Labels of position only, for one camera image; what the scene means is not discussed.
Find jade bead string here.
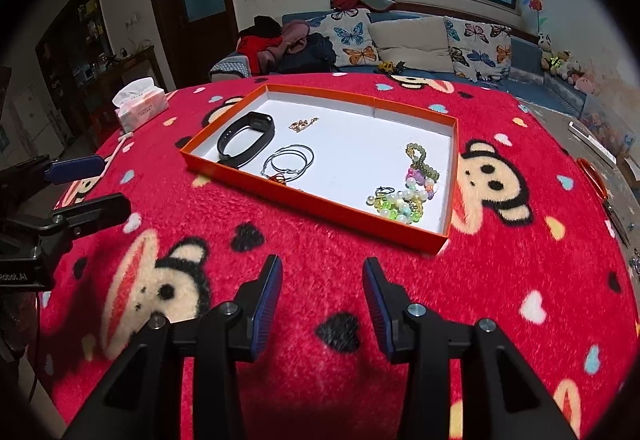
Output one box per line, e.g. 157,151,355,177
405,142,442,183

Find black fitness band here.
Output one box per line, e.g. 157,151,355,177
216,111,276,169

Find green white bead bracelet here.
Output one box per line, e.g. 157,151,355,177
372,192,426,225

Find dark wooden door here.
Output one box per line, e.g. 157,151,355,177
141,0,240,88

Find long white board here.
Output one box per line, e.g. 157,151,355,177
567,120,621,165

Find orange cardboard tray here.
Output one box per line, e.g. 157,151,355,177
180,83,460,255

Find pile of clothes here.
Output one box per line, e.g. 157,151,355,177
237,16,313,73

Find clear storage box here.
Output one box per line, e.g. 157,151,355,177
580,92,638,155

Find orange handled scissors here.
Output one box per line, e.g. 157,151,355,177
575,157,632,248

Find dark bag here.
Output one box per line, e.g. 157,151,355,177
272,34,342,73

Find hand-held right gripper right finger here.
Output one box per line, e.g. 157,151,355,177
362,257,581,440

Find white stick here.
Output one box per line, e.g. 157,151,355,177
102,131,133,175

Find yellow bead bracelet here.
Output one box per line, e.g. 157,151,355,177
369,196,396,217

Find wooden side table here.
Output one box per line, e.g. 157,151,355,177
97,44,166,121

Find pink tissue pack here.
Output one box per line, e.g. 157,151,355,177
112,77,168,133

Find grey patterned cloth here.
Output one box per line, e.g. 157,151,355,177
209,54,253,81

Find blue sofa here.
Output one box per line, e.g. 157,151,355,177
210,10,586,113

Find large silver hoop earring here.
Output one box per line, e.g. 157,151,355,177
260,147,306,181
280,145,316,175

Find beige pillow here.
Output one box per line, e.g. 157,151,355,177
369,16,456,73

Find pink white bead bracelet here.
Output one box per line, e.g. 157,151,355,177
405,170,438,201

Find butterfly print pillow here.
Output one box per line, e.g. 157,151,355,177
444,17,513,81
306,8,382,68

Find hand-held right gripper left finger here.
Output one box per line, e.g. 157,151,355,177
62,254,284,440

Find red printed blanket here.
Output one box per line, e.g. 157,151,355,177
37,72,640,440

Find pile of plush toys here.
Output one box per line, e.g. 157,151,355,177
540,50,598,95

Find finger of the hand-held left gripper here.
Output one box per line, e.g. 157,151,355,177
0,155,108,201
30,192,132,247

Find dark shelf cabinet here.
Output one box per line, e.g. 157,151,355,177
35,0,118,141

